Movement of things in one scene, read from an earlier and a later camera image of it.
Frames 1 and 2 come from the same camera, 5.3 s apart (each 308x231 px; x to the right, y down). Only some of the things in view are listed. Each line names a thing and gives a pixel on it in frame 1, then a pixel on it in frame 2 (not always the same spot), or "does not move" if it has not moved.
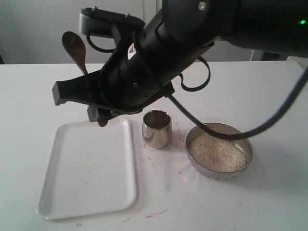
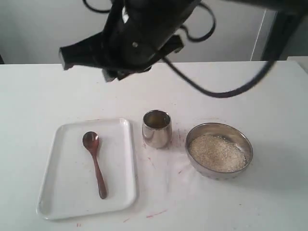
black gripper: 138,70 → 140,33
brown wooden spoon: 74,45 → 91,140
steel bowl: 217,158 does not move
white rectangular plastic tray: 89,171 does not move
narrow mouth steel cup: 157,128 does not move
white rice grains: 216,154 does not move
